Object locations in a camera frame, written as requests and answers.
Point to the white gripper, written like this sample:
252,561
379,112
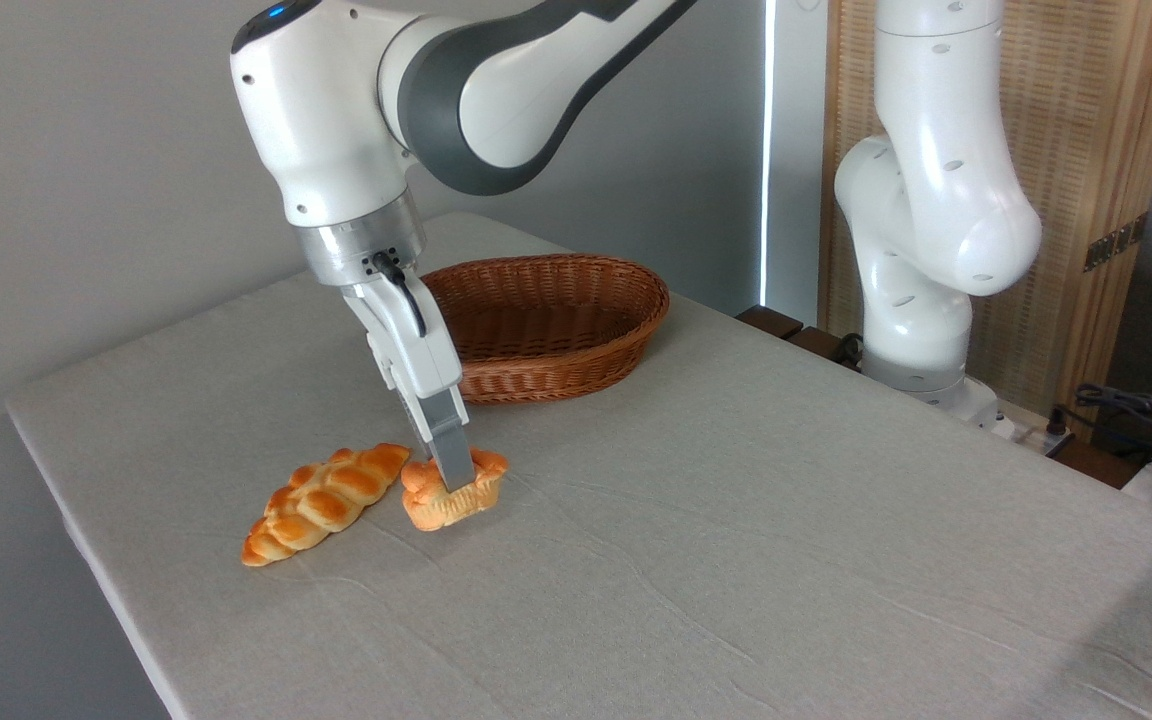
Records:
411,345

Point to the small round bread bun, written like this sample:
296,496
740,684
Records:
446,510

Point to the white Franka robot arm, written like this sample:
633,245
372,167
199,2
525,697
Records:
336,120

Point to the long braided bread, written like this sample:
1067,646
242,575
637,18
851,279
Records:
326,500

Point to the brown wicker basket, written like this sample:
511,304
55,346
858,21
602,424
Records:
556,370

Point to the grey tablecloth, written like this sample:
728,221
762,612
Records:
736,550

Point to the dark brown wooden bench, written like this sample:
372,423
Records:
786,328

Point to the white power strip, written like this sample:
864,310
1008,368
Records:
1021,430

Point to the metal screen hinge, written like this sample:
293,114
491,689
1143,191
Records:
1116,242

